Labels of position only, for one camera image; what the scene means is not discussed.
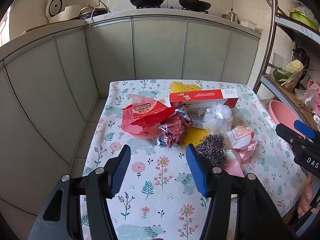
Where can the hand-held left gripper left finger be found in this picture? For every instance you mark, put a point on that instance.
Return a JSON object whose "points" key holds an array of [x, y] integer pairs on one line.
{"points": [[121, 170]]}

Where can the black blender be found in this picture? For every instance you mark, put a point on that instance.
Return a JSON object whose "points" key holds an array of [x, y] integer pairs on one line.
{"points": [[300, 53]]}

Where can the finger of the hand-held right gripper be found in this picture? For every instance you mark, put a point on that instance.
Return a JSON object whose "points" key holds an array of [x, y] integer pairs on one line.
{"points": [[303, 128], [287, 132]]}

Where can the dark electric cooker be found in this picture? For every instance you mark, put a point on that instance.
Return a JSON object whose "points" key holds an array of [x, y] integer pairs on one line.
{"points": [[92, 12]]}

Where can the clear plastic bag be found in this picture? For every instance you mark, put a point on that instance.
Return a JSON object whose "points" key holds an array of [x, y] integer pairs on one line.
{"points": [[217, 117]]}

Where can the white pink snack wrapper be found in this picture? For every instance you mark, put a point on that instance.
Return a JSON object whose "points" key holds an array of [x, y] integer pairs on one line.
{"points": [[240, 133]]}

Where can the pink plastic basin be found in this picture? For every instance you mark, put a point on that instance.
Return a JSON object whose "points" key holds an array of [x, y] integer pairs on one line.
{"points": [[282, 112]]}

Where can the pink white triangular packet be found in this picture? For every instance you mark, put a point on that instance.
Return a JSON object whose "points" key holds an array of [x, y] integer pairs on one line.
{"points": [[236, 168]]}

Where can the person's right hand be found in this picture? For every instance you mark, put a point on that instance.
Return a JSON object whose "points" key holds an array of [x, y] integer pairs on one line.
{"points": [[306, 195]]}

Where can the crumpled pink paper wrapper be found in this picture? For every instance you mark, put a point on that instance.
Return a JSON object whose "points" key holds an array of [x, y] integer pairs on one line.
{"points": [[175, 132]]}

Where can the gas stove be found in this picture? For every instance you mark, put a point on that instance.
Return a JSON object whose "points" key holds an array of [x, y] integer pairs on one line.
{"points": [[150, 7]]}

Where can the white rice cooker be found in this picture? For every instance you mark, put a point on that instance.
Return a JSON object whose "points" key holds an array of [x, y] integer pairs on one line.
{"points": [[67, 12]]}

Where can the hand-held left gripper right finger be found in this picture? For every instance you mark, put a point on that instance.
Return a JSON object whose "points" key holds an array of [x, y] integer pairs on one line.
{"points": [[197, 172]]}

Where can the round steel wool scourer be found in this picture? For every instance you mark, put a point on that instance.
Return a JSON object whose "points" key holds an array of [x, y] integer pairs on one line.
{"points": [[212, 150]]}

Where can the red cardboard box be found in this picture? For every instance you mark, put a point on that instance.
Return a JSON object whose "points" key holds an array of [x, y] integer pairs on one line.
{"points": [[200, 95]]}

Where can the green plastic basket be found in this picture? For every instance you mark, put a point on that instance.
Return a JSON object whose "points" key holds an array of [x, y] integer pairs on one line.
{"points": [[303, 20]]}

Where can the grey kitchen counter cabinet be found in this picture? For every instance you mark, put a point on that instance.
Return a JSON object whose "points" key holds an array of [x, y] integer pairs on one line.
{"points": [[160, 47]]}

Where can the red plastic snack package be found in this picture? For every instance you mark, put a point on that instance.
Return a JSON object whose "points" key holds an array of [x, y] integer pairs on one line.
{"points": [[140, 127]]}

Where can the green onions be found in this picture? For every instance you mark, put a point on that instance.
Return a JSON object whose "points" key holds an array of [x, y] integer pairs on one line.
{"points": [[290, 77]]}

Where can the green pepper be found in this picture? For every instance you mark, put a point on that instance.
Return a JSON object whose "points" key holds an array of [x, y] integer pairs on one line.
{"points": [[277, 74]]}

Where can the yellow foam fruit net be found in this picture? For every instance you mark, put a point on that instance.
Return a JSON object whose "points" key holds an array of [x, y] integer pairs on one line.
{"points": [[196, 135], [181, 87]]}

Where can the metal storage rack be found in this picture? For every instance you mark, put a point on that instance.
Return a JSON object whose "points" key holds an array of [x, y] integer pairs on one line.
{"points": [[271, 30]]}

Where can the cauliflower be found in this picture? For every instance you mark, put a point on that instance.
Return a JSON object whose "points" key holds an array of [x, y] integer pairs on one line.
{"points": [[297, 65]]}

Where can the flat silver mesh scourer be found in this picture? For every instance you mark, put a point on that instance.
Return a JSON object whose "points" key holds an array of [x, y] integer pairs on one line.
{"points": [[196, 121]]}

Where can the pink plastic wrapper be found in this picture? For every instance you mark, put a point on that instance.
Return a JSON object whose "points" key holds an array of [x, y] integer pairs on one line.
{"points": [[247, 152]]}

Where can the white plastic container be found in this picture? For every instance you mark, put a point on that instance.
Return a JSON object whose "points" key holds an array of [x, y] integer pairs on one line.
{"points": [[248, 24]]}

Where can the clear bag on rack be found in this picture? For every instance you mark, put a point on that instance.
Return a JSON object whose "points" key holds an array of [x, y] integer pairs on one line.
{"points": [[306, 100]]}

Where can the pink polka dot cloth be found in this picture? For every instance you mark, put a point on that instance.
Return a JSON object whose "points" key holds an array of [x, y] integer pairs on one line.
{"points": [[315, 87]]}

